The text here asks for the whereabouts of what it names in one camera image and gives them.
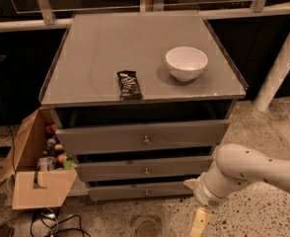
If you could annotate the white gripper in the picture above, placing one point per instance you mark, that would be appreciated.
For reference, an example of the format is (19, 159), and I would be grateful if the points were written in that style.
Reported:
(204, 194)

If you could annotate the grey bottom drawer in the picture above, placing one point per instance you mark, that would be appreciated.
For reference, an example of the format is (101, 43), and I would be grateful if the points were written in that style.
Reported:
(134, 191)

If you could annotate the grey drawer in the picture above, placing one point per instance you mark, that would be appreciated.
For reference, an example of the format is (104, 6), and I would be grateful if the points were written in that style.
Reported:
(142, 137)
(145, 168)
(134, 191)

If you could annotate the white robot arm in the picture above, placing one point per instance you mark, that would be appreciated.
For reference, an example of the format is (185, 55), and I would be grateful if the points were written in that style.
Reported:
(234, 167)

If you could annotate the grey top drawer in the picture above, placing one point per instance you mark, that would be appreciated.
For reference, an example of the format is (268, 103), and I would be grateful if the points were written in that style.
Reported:
(142, 137)

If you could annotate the grey middle drawer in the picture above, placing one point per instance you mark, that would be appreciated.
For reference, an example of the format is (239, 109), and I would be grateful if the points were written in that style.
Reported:
(145, 168)

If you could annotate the grey drawer cabinet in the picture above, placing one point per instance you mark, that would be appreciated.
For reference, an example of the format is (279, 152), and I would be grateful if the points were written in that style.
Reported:
(82, 88)

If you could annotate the open cardboard box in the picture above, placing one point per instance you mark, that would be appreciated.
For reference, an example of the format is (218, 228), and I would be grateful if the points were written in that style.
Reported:
(32, 190)

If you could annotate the green item in box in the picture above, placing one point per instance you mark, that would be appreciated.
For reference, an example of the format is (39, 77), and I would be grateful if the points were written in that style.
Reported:
(68, 163)

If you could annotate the black snack bar wrapper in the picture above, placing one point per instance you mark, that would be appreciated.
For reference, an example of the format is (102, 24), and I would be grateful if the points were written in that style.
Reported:
(129, 86)

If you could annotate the red apple in box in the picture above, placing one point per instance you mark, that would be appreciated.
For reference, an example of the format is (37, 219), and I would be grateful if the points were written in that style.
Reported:
(60, 158)

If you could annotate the white ceramic bowl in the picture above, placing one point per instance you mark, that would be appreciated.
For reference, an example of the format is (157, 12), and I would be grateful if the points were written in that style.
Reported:
(186, 63)

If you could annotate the glass jar in box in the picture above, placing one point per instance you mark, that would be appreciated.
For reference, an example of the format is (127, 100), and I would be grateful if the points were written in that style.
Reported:
(46, 163)

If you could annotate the dark bottle in box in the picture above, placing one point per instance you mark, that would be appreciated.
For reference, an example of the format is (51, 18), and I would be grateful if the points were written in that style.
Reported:
(49, 149)

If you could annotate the white diagonal pole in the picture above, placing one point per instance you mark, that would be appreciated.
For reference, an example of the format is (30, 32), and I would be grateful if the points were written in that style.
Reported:
(274, 78)

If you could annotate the metal railing frame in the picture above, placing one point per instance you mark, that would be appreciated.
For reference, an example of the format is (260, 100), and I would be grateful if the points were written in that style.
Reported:
(46, 7)

